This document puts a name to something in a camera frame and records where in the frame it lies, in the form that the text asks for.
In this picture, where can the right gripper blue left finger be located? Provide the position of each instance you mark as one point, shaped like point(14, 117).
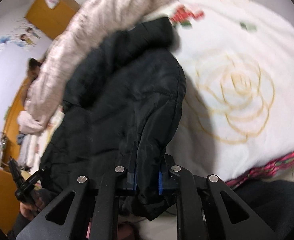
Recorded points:
point(134, 180)

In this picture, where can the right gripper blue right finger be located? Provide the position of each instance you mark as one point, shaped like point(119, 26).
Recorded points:
point(160, 183)

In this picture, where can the black hooded puffer jacket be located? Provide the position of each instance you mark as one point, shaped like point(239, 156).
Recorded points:
point(122, 106)

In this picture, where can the person's left hand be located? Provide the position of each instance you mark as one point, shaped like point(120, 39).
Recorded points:
point(30, 211)

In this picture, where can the white floral bed sheet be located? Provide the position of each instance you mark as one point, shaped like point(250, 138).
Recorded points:
point(238, 109)

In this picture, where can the brown fleece blanket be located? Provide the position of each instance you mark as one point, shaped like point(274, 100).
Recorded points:
point(32, 73)

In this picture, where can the orange wooden cabinet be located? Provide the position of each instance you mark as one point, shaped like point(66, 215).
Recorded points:
point(52, 22)

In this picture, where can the pink leaf-pattern duvet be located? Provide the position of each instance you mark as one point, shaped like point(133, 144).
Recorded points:
point(89, 26)

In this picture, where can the cartoon couple wall sticker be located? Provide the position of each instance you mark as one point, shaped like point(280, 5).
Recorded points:
point(24, 35)

